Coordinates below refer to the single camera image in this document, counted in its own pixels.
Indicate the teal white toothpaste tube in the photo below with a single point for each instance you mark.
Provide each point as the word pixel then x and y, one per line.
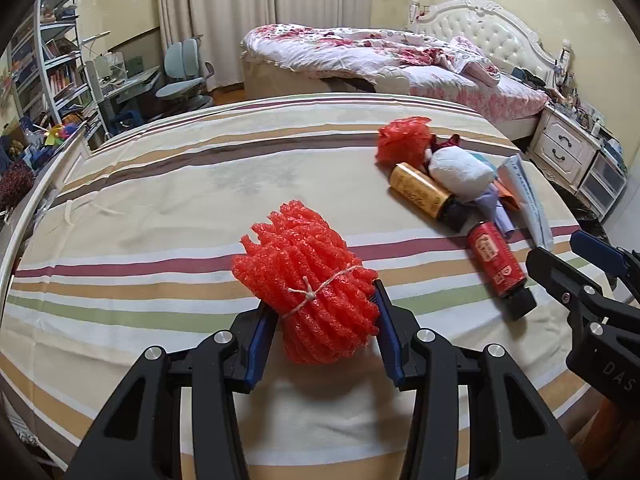
pixel 486 161

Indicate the red bottle black cap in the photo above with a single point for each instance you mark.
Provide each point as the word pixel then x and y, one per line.
pixel 504 273

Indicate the white nightstand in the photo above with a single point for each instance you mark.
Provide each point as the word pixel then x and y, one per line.
pixel 562 149

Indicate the grey toothpaste box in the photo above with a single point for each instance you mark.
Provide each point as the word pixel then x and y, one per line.
pixel 513 175

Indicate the gold bottle black cap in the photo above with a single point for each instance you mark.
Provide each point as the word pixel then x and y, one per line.
pixel 429 196

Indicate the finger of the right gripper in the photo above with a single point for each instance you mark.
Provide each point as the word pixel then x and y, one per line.
pixel 605 332
pixel 614 261

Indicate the white bookshelf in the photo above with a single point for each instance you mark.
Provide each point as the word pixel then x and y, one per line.
pixel 50 85

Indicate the white tufted bed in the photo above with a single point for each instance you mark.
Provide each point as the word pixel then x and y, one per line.
pixel 526 69

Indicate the orange paper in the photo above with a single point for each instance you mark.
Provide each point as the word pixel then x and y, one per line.
pixel 506 197

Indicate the white paper ball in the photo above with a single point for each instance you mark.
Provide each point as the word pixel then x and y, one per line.
pixel 460 172

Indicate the red foam net bundle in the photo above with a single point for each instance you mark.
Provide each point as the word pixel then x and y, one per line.
pixel 321 291

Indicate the study desk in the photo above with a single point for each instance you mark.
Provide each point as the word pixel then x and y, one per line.
pixel 118 103

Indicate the striped table cloth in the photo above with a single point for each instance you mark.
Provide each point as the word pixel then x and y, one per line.
pixel 136 250

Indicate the dark red wrapper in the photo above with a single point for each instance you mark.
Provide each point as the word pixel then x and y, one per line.
pixel 436 145

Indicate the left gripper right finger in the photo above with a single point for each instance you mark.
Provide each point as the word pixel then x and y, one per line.
pixel 513 433

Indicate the red plastic bag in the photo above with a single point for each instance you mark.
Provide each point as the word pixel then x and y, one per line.
pixel 403 140

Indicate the floral quilt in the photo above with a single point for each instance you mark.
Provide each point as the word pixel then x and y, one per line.
pixel 363 52

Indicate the grey desk chair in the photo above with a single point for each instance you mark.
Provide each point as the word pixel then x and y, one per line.
pixel 186 91

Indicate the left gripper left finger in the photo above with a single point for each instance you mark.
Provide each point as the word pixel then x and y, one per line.
pixel 136 435

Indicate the plastic drawer unit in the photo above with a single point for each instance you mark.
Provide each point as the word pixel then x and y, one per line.
pixel 602 186

